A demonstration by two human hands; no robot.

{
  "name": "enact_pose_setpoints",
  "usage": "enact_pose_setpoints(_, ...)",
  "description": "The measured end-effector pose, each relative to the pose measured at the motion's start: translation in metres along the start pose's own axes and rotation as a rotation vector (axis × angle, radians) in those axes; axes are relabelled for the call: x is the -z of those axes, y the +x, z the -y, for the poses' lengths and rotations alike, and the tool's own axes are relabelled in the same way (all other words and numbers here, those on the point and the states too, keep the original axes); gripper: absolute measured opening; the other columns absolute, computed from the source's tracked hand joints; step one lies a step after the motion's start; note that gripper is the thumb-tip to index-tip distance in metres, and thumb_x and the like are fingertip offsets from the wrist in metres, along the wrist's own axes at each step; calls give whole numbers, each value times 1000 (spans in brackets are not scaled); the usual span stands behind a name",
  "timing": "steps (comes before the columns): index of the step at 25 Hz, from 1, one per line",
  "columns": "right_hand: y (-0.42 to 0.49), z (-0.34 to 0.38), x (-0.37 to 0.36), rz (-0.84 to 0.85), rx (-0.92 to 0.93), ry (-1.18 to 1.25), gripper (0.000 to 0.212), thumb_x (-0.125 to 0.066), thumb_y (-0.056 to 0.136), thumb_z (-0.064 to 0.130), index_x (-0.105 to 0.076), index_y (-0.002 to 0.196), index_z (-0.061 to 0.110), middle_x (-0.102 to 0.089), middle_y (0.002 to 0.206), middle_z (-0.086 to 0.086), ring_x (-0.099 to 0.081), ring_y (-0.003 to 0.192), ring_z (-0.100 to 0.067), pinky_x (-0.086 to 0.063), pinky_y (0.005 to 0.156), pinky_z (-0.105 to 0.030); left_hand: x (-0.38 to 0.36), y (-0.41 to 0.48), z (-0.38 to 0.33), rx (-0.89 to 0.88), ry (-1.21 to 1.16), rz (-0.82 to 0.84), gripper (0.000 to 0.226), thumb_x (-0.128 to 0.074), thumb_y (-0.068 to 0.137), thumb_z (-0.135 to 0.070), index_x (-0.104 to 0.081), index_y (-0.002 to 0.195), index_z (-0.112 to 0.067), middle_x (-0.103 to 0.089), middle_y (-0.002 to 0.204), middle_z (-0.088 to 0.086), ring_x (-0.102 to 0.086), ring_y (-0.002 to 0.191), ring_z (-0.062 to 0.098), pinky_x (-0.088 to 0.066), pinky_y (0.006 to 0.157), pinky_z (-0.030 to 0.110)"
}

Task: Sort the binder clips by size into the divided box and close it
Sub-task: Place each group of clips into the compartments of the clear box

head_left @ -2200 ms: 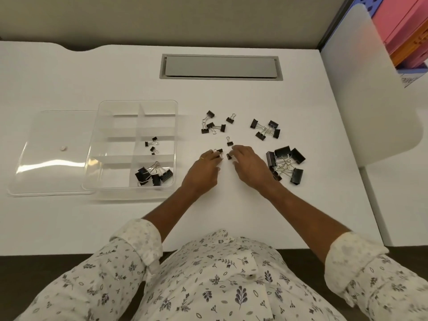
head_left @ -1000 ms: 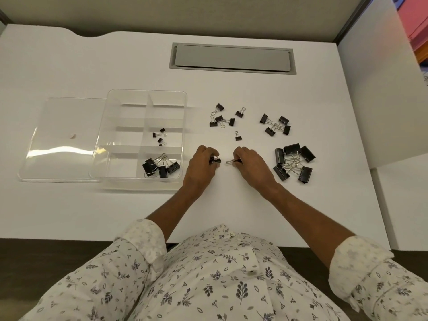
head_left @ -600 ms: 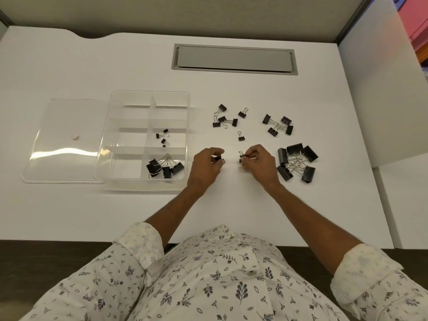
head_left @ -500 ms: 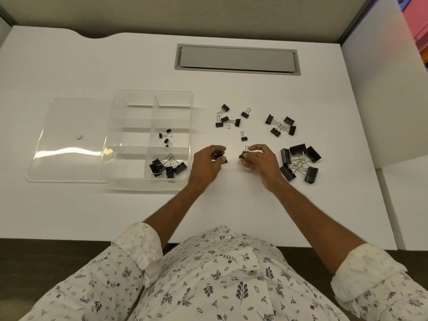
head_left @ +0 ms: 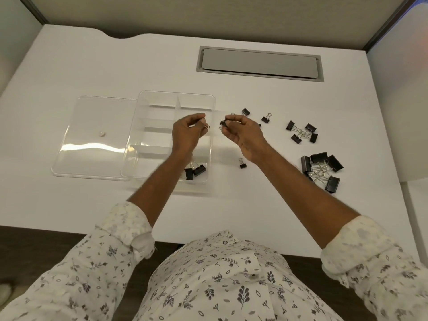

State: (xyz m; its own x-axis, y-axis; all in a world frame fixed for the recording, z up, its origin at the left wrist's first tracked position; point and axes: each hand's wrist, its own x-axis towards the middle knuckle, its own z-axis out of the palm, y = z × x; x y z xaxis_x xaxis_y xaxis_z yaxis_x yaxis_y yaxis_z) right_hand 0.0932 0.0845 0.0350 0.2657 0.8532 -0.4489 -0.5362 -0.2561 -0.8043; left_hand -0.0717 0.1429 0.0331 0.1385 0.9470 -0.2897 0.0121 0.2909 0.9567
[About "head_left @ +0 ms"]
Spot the person's right hand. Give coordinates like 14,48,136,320
220,113,272,164

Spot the grey desk cable cover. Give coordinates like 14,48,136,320
195,46,325,83

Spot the person's left forearm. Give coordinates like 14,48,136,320
126,150,195,228

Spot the white side desk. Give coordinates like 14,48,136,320
401,180,428,264

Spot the person's left hand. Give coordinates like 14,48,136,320
171,113,210,155

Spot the clear plastic organizer box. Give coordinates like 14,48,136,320
120,91,216,195

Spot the clear plastic lid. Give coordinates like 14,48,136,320
51,95,138,182

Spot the white floral shirt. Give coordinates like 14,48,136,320
0,201,428,321

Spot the person's right forearm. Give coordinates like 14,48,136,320
248,144,370,250

